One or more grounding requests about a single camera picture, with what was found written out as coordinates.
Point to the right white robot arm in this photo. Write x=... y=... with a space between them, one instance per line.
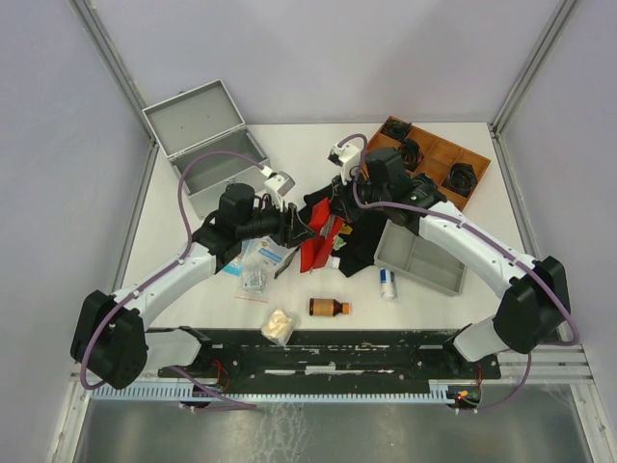
x=533 y=293

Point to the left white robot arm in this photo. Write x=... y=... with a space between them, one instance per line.
x=113 y=339

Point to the black handled scissors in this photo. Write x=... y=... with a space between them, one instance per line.
x=285 y=264

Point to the grey plastic divided tray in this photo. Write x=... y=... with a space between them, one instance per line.
x=417 y=259

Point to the light blue cable duct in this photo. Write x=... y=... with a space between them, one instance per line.
x=184 y=391

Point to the white blue tube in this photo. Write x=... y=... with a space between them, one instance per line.
x=387 y=284

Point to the green dark rolled item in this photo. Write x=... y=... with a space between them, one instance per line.
x=424 y=184

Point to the brown medicine bottle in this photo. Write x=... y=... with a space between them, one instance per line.
x=327 y=307

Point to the green small sachet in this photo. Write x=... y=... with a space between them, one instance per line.
x=340 y=241

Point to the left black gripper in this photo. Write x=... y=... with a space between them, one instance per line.
x=290 y=231

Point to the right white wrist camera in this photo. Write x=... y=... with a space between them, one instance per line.
x=347 y=158

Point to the grey metal first aid box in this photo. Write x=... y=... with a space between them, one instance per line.
x=205 y=137

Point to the light blue mask packet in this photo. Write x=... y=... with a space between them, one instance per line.
x=235 y=267

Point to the clear bottle green label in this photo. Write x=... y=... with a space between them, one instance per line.
x=332 y=262

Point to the black rolled item right compartment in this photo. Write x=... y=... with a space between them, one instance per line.
x=461 y=179

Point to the dark rolled item compartment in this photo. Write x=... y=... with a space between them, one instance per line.
x=410 y=153
x=396 y=130

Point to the brown wooden compartment tray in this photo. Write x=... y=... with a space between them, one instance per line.
x=439 y=155

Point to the blue white gauze packet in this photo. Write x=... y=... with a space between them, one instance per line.
x=266 y=253

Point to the red first aid kit pouch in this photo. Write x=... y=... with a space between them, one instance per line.
x=315 y=252

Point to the black folded cloth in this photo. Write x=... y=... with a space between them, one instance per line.
x=362 y=238

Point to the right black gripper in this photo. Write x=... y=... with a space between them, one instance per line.
x=340 y=202

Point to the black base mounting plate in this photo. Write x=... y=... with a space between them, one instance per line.
x=334 y=362

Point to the beige gauze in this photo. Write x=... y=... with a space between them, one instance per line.
x=278 y=328

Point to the small zip bag of packets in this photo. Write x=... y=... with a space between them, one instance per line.
x=253 y=284

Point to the dark rolled item top compartment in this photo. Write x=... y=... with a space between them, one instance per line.
x=396 y=130

